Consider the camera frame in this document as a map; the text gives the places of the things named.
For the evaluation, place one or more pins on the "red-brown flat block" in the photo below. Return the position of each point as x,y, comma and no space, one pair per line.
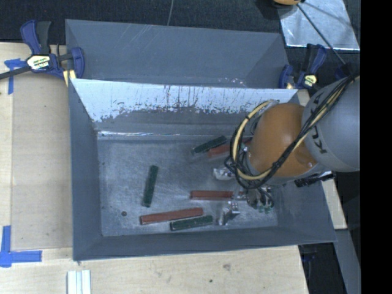
211,194
171,215
220,150

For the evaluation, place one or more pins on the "pale wood board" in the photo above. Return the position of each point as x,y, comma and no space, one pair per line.
39,164

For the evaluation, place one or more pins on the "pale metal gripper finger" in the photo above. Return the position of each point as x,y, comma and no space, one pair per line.
223,173
234,208

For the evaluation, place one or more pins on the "grey metal bin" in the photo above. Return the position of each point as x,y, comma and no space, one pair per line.
171,54

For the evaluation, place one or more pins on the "dark green flat block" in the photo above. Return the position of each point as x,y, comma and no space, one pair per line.
209,144
150,186
191,223

